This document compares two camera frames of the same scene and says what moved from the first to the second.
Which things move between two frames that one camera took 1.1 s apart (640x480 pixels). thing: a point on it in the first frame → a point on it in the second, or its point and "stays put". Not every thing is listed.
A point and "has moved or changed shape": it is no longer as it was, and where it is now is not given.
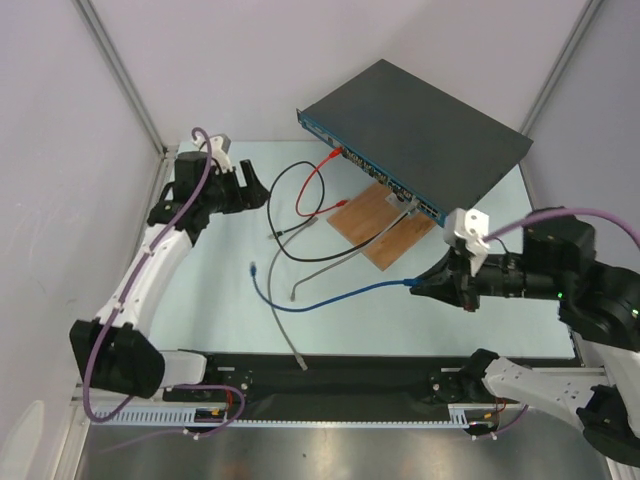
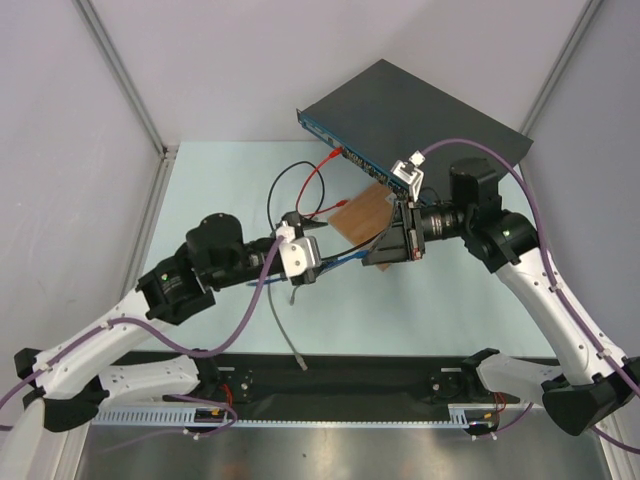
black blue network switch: [414, 140] stays put
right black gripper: [466, 282] → [409, 232]
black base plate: [321, 386] stays put
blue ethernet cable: [403, 282] has moved or changed shape
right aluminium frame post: [561, 67] stays put
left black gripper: [251, 196] → [300, 223]
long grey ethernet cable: [297, 356] stays put
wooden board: [370, 215] stays put
